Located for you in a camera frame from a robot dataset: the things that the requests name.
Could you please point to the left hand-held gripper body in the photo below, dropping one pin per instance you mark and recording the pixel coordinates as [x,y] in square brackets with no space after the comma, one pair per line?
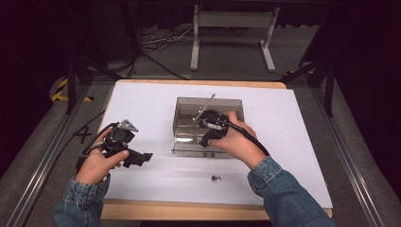
[119,138]

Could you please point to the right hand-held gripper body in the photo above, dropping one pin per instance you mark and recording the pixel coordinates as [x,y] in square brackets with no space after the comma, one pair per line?
[211,121]

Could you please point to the clear grey drawer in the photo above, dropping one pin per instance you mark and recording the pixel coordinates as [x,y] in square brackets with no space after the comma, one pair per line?
[186,143]

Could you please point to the clear grey drawer box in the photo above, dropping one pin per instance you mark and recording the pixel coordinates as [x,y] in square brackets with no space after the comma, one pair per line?
[189,107]

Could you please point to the person's right hand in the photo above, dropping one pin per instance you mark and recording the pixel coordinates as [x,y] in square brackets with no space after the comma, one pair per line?
[239,143]

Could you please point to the person's left hand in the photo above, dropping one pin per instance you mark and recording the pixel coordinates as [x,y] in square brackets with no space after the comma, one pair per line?
[94,167]

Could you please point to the white paper sheet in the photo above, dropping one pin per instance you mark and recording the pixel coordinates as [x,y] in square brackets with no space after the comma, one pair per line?
[164,179]

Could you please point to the small silver ear stud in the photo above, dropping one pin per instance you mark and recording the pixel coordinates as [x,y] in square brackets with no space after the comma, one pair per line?
[215,178]

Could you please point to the wooden table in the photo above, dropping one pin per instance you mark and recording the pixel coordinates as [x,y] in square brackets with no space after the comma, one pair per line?
[189,213]

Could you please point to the black metal stand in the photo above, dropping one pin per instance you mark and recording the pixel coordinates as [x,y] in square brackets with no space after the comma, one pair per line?
[72,85]
[329,88]

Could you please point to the white metal stand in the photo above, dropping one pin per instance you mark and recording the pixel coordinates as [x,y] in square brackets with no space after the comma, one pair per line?
[235,19]

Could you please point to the aluminium floor rail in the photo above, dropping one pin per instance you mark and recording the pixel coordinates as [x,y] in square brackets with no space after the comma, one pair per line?
[353,164]
[47,154]

